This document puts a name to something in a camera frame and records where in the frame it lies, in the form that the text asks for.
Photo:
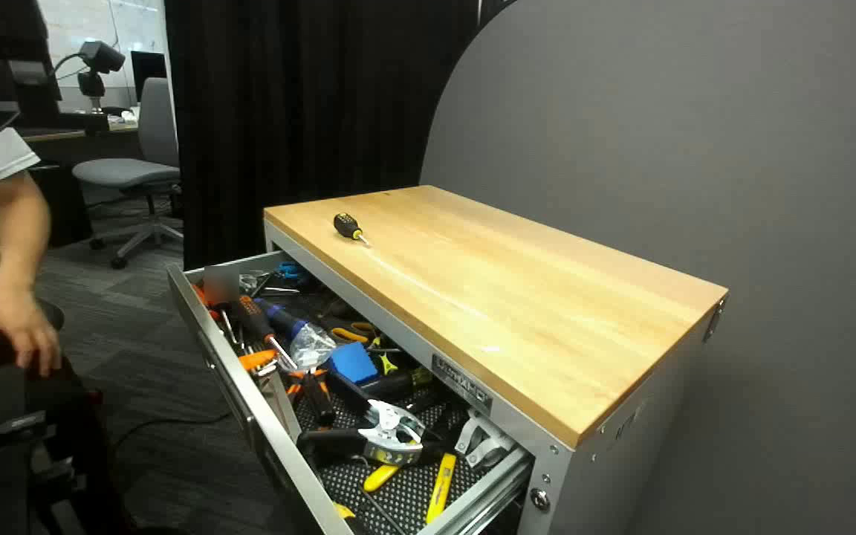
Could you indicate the person's bare hand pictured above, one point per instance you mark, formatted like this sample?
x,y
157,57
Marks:
x,y
13,317

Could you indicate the grey metal tool drawer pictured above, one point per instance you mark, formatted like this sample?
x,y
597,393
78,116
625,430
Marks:
x,y
251,396

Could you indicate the black stubby screwdriver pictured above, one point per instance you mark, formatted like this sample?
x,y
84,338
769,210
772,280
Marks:
x,y
346,226

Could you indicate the black under-desk cabinet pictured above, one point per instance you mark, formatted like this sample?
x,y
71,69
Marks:
x,y
62,203

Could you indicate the black wheeled chair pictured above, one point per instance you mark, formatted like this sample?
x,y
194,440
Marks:
x,y
13,476

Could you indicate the grey office chair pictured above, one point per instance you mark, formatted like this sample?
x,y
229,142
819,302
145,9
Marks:
x,y
132,174

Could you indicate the wooden office desk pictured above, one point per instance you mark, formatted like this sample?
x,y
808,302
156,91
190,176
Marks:
x,y
71,127

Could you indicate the black and red screwdriver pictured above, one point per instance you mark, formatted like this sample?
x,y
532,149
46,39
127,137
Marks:
x,y
252,318

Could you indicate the small black monitor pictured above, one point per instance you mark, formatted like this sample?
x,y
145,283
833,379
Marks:
x,y
145,72

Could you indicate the blue block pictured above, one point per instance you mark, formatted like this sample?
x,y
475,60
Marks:
x,y
353,365

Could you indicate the black curtain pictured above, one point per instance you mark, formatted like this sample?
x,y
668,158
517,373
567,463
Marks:
x,y
297,100

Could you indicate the metal cabinet label plate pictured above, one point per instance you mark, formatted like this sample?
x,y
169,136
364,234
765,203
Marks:
x,y
460,384

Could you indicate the grey tool cabinet wooden top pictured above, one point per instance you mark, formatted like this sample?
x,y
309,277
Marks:
x,y
506,299

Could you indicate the round silver cabinet lock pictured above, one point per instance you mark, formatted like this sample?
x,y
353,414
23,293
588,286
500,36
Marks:
x,y
542,497

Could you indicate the grey rounded partition panel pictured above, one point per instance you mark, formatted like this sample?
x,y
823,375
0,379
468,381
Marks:
x,y
744,149

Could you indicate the black camera on stand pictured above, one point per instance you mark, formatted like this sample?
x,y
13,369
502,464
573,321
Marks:
x,y
99,57

